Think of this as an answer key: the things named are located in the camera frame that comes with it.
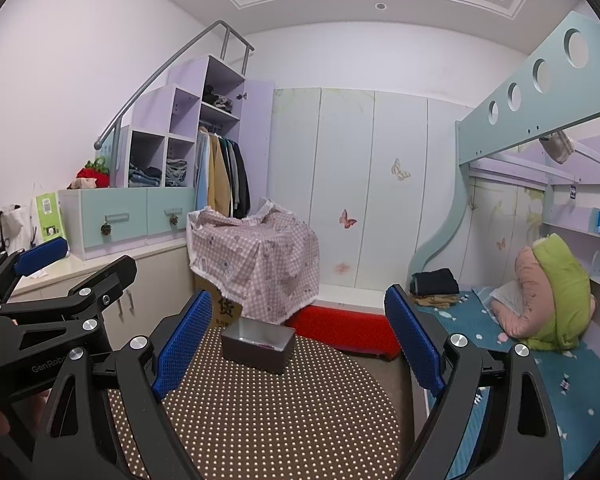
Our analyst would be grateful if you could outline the person's left hand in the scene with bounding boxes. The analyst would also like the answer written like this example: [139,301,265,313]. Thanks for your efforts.
[0,390,50,437]

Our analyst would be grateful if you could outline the green white paper bag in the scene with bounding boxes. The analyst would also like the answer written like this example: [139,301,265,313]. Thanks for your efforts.
[30,192,66,245]

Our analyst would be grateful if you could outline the teal drawer unit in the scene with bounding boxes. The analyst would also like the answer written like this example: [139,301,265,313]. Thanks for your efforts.
[58,188,195,260]

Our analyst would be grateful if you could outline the cream curved cabinet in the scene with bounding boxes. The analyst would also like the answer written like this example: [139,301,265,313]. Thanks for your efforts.
[9,238,196,356]

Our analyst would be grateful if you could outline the blue patterned mattress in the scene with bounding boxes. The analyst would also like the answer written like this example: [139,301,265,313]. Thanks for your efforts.
[419,286,600,480]

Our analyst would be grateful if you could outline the red strawberry plush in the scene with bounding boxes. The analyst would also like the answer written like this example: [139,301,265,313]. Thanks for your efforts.
[68,155,110,190]

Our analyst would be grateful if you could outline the brown cardboard box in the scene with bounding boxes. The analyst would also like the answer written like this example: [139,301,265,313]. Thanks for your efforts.
[194,274,242,328]

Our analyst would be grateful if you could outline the pink and green quilt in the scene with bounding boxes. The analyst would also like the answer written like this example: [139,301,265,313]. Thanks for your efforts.
[490,233,596,351]

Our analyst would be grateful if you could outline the white pillow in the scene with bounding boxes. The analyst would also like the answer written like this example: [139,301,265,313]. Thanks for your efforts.
[486,281,524,318]

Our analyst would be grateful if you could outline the purple stair shelf unit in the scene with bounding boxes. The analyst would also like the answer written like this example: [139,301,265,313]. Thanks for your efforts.
[108,55,274,212]

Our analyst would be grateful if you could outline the metal stair handrail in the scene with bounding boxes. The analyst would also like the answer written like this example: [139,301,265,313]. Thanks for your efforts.
[93,19,257,151]

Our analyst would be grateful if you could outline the hanging clothes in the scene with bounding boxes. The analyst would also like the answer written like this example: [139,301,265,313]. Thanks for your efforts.
[194,127,251,219]

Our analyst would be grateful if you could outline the metal rectangular tin box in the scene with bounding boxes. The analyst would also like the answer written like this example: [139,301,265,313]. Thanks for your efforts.
[221,318,296,375]

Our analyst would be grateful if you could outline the dark folded clothes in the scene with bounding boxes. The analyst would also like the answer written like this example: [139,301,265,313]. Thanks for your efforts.
[410,268,460,297]

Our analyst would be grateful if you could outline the pink checkered cloth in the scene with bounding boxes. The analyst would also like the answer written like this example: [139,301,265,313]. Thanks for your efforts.
[186,200,320,324]

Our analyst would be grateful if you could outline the red storage ottoman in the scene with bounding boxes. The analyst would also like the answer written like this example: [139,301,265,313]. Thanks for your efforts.
[284,302,401,361]

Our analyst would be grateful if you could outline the brown polka dot tablecloth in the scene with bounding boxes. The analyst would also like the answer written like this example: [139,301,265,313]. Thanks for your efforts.
[104,323,404,480]

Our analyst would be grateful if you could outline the white wardrobe with butterflies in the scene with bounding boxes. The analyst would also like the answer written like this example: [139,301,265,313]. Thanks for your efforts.
[268,88,469,290]

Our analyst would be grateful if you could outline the teal bunk bed frame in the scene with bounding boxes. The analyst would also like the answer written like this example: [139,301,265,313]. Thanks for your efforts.
[408,12,600,274]

